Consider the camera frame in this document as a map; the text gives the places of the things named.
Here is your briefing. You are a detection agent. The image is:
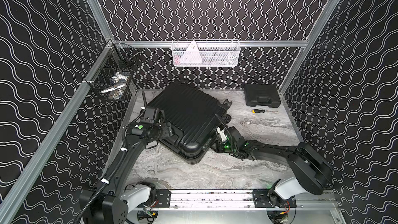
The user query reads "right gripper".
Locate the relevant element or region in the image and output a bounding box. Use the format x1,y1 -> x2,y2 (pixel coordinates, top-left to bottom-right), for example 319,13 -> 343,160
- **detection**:
208,139 -> 237,153

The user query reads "black hard-shell suitcase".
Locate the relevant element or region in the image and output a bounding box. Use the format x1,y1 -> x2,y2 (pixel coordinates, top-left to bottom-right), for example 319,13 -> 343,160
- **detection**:
148,82 -> 232,164

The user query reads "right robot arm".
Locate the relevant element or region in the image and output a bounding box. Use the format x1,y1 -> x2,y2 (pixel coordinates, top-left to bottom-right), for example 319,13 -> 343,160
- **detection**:
212,127 -> 332,206

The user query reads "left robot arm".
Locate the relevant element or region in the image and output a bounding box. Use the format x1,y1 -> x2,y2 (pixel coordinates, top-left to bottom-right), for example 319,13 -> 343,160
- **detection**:
74,106 -> 174,224

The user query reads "black plastic tool case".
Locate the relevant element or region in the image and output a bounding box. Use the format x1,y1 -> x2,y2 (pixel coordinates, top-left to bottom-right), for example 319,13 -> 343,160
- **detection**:
244,84 -> 281,108

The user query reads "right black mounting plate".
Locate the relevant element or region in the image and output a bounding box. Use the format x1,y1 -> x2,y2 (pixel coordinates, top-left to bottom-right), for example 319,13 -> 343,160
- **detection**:
252,190 -> 296,209

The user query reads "black mounting plate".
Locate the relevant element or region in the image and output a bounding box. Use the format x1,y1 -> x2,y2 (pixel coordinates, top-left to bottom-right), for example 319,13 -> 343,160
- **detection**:
138,189 -> 172,208
252,190 -> 296,209

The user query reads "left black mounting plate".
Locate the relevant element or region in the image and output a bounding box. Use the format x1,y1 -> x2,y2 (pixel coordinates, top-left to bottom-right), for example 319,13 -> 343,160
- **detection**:
138,189 -> 172,208

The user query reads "yellow black handled screwdriver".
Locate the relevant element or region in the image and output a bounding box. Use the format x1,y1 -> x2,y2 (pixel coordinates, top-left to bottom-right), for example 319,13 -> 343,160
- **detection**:
251,109 -> 278,114

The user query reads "black wire mesh basket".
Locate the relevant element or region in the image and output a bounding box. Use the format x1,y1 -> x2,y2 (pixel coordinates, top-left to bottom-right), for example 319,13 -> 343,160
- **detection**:
89,43 -> 143,101

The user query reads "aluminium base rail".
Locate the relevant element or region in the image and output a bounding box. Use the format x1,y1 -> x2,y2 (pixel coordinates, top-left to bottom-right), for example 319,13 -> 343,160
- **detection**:
86,188 -> 338,211

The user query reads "black corrugated cable conduit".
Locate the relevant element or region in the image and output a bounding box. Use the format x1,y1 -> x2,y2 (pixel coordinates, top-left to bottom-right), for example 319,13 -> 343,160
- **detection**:
73,147 -> 128,224

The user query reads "clear plastic wall bin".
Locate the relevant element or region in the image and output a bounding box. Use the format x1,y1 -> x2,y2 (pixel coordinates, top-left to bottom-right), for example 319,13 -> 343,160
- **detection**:
171,39 -> 241,67

